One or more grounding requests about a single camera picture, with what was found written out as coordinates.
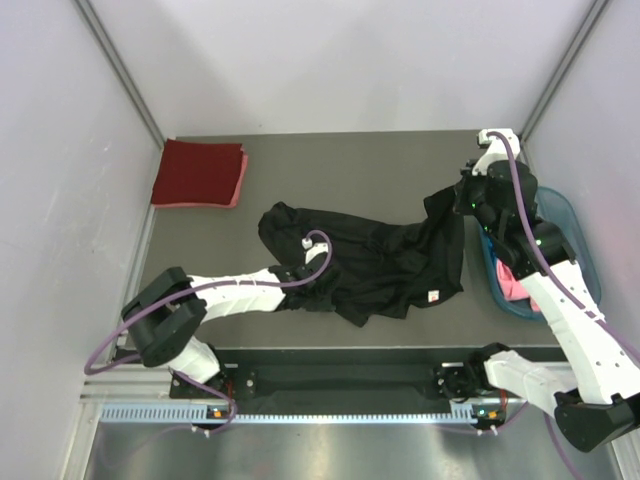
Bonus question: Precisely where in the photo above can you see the black t shirt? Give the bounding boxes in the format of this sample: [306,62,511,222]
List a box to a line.
[258,187,465,327]

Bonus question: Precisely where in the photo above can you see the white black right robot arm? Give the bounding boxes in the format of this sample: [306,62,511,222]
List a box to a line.
[455,160,639,452]

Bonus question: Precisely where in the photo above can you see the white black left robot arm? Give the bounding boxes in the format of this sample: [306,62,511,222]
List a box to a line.
[121,255,340,397]

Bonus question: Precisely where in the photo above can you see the blue t shirt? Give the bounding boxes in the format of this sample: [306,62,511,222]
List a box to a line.
[486,237,497,258]

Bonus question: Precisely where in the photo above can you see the teal plastic laundry basket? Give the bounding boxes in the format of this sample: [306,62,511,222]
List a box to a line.
[478,187,602,322]

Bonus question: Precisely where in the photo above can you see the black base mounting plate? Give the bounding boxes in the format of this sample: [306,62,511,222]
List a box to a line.
[170,348,495,414]

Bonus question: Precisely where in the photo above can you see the folded dark red t shirt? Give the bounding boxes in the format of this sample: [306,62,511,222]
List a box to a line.
[151,140,245,208]

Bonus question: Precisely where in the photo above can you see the grey slotted cable duct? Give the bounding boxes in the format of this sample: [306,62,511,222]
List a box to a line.
[100,403,505,425]

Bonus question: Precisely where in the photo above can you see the right aluminium corner post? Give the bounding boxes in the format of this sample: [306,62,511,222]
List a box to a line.
[519,0,611,143]

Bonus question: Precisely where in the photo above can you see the aluminium corner post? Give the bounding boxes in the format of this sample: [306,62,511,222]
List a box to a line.
[71,0,165,149]
[519,0,611,143]

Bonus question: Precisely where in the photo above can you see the left aluminium corner post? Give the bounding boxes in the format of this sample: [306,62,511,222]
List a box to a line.
[71,0,165,149]

